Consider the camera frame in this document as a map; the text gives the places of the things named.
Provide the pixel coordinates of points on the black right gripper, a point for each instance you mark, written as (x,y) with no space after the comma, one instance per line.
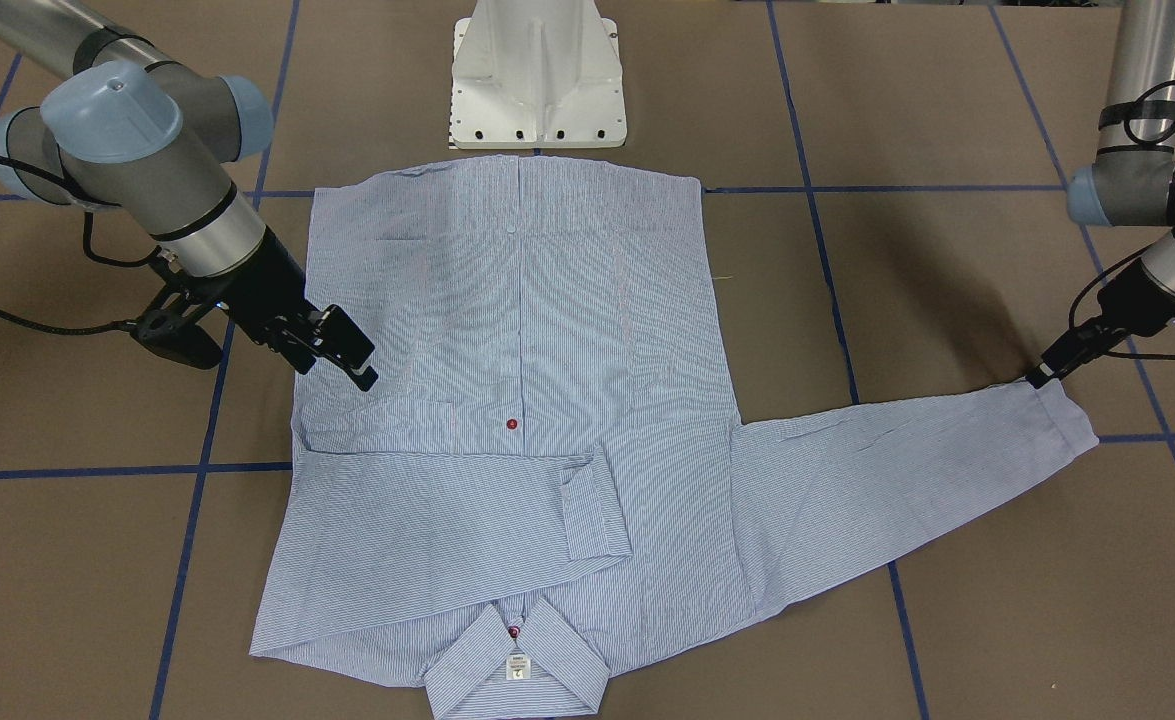
(269,283)

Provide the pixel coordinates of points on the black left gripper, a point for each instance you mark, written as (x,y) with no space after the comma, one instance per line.
(1137,298)

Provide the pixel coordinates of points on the blue striped button shirt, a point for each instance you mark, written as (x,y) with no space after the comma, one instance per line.
(550,483)

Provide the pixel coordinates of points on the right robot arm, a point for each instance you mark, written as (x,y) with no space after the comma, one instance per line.
(128,127)

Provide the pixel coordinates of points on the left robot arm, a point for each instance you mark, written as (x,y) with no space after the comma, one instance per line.
(1131,183)

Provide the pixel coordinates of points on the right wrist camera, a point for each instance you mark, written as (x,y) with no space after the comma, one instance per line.
(169,327)

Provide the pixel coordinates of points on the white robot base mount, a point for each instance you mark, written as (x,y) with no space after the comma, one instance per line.
(536,75)

